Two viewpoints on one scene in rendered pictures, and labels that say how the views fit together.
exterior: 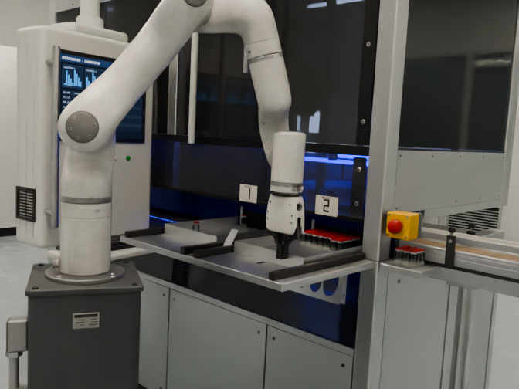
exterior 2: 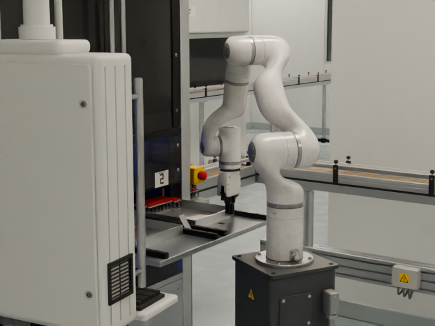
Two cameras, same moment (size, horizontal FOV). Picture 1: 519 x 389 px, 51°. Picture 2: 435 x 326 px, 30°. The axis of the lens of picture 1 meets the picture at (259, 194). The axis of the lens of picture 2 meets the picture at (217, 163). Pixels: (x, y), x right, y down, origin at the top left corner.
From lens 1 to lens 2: 3.53 m
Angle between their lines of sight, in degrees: 98
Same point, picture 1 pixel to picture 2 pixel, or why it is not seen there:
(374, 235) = (188, 187)
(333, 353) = (172, 285)
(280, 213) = (235, 182)
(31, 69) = (122, 109)
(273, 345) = not seen: hidden behind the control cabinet
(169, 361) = not seen: outside the picture
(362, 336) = (186, 259)
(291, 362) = not seen: hidden behind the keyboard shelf
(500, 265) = (210, 181)
